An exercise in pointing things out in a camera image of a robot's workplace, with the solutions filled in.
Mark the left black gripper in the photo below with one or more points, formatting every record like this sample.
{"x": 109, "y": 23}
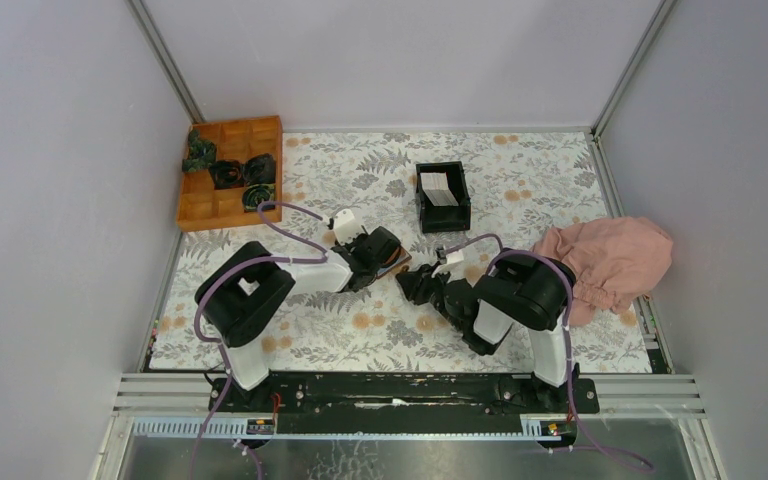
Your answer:
{"x": 357, "y": 240}

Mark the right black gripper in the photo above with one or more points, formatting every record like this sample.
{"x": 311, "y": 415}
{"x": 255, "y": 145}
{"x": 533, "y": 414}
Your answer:
{"x": 416, "y": 282}

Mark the brown leather card holder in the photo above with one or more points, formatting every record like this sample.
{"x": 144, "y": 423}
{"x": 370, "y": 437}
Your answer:
{"x": 396, "y": 261}

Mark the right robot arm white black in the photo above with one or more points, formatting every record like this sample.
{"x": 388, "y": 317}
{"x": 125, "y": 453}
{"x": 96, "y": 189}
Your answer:
{"x": 520, "y": 288}

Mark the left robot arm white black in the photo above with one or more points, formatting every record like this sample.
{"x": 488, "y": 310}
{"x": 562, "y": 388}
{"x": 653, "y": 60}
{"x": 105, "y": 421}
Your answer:
{"x": 242, "y": 297}

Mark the black card box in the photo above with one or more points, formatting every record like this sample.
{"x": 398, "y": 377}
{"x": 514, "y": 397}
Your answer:
{"x": 444, "y": 219}

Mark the stack of credit cards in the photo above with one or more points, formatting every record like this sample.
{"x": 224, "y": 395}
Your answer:
{"x": 435, "y": 185}

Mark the floral patterned table mat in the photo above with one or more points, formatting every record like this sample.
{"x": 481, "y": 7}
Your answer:
{"x": 520, "y": 186}

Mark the green black rolled sock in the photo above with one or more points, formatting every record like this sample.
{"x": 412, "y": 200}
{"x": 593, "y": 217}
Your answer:
{"x": 256, "y": 194}

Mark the black rolled sock right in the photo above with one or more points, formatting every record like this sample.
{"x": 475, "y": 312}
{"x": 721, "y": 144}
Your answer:
{"x": 260, "y": 169}

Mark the orange wooden compartment tray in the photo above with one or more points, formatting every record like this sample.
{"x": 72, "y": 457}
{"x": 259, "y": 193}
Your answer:
{"x": 200, "y": 206}

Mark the pink crumpled cloth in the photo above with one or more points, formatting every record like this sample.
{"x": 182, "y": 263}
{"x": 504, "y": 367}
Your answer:
{"x": 615, "y": 260}

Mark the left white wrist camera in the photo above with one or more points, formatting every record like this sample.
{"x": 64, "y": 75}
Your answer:
{"x": 345, "y": 226}

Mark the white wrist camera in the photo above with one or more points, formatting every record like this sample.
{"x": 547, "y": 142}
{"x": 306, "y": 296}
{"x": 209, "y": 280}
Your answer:
{"x": 345, "y": 226}
{"x": 448, "y": 259}

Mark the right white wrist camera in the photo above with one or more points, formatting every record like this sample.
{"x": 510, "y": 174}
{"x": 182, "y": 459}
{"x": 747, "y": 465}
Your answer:
{"x": 448, "y": 259}

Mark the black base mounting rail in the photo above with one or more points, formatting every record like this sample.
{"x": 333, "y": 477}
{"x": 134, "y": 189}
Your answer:
{"x": 404, "y": 403}

